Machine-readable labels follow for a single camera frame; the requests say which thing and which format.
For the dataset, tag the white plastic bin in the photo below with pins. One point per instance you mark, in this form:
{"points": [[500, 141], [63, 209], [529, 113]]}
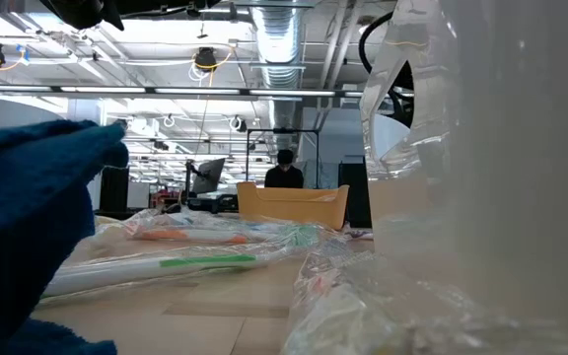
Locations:
{"points": [[8, 113], [511, 197]]}

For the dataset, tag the green toothbrush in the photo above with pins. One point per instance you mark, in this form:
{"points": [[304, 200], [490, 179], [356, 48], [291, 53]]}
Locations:
{"points": [[205, 260]]}

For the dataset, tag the blue toothbrush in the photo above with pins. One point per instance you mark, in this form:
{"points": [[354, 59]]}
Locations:
{"points": [[262, 228]]}

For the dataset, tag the orange plastic bin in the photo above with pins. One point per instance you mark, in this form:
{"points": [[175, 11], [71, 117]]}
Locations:
{"points": [[294, 204]]}

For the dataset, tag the long ceiling light strip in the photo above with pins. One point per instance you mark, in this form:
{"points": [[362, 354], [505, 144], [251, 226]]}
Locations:
{"points": [[116, 90]]}

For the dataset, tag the black cabinet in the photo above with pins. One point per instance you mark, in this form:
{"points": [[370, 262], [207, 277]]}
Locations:
{"points": [[114, 190]]}

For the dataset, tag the blue cloth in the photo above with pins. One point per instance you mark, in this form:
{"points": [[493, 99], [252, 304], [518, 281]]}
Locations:
{"points": [[27, 207]]}

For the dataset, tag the grey tilted monitor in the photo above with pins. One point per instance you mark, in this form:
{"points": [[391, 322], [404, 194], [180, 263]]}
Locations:
{"points": [[210, 175]]}

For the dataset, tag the person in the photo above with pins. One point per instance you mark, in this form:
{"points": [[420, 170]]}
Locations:
{"points": [[284, 175]]}

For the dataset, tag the silver ventilation duct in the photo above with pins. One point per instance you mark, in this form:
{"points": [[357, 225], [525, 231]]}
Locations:
{"points": [[276, 39]]}

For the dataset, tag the black metal frame stand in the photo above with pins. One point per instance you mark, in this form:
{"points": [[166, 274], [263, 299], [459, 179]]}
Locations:
{"points": [[282, 130]]}

